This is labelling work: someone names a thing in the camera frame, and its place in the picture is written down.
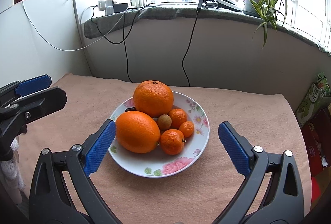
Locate large smooth orange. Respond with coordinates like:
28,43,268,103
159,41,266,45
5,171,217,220
115,111,161,153

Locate small kumquat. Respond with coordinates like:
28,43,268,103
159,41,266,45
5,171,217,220
179,121,195,138

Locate small mandarin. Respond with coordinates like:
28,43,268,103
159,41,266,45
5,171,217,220
160,129,185,155

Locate tiny orange fruit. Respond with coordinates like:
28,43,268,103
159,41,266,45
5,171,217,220
168,108,187,129

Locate brown longan fruit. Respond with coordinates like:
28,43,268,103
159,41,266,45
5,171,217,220
157,114,172,131

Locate large orange with stem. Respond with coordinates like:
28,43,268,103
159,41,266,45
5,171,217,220
133,80,174,117

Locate red box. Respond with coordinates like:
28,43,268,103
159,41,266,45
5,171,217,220
301,108,330,177

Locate floral white plate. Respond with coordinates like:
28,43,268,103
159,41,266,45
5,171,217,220
108,92,210,178

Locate green printed bag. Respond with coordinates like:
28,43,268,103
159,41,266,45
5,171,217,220
295,72,330,128

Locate grey windowsill mat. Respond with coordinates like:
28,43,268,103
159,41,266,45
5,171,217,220
83,6,331,57

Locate white power adapters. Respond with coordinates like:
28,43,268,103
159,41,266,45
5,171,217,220
98,0,114,16

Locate black power brick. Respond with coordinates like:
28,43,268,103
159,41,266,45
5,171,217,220
113,3,128,13

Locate black tablet device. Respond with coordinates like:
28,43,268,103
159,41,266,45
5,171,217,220
197,0,242,12

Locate white cable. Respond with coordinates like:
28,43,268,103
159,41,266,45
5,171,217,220
20,0,142,53

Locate black cable right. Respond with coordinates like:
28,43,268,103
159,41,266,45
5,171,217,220
182,0,205,87

